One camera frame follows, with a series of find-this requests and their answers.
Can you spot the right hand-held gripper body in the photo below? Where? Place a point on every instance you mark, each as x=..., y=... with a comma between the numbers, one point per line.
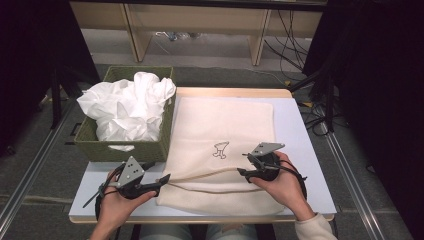
x=268, y=165

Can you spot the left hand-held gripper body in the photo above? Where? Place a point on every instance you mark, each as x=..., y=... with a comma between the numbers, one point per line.
x=131, y=173

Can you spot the green woven basket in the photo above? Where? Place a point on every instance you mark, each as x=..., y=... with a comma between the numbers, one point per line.
x=146, y=151

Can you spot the white cloth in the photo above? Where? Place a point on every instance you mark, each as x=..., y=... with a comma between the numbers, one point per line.
x=128, y=106

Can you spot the person's right hand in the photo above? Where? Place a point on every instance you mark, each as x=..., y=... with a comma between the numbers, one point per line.
x=288, y=188

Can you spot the person's left hand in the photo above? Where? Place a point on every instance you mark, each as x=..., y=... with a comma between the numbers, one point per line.
x=115, y=208

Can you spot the person's right leg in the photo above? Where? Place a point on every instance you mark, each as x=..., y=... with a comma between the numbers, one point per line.
x=233, y=232

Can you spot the black metal stand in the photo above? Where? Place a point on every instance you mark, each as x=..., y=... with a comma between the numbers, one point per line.
x=56, y=100
x=328, y=100

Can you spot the dark curtain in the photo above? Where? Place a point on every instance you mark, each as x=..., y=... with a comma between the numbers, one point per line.
x=383, y=83
x=30, y=50

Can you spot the metal floor rail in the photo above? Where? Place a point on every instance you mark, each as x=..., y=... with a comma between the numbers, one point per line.
x=30, y=170
x=353, y=186

